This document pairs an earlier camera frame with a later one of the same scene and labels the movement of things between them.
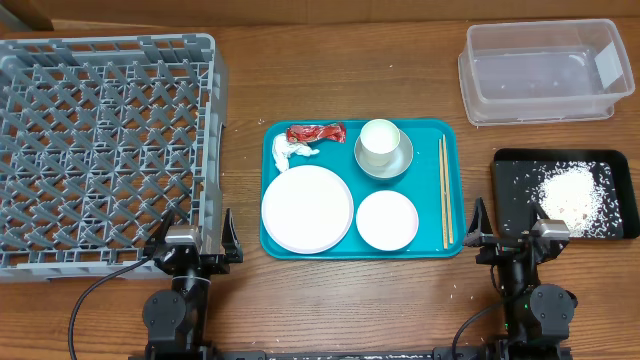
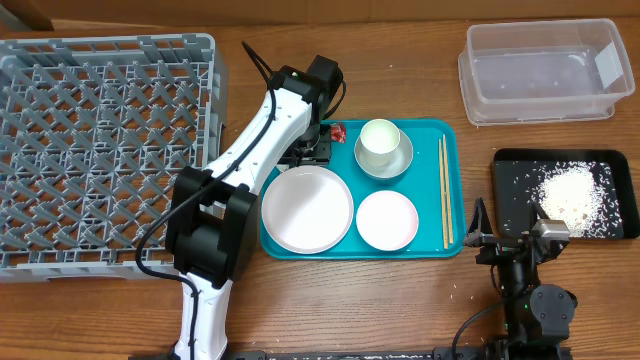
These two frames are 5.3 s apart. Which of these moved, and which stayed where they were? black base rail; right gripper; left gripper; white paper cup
Moved: left gripper
Stayed: white paper cup; right gripper; black base rail
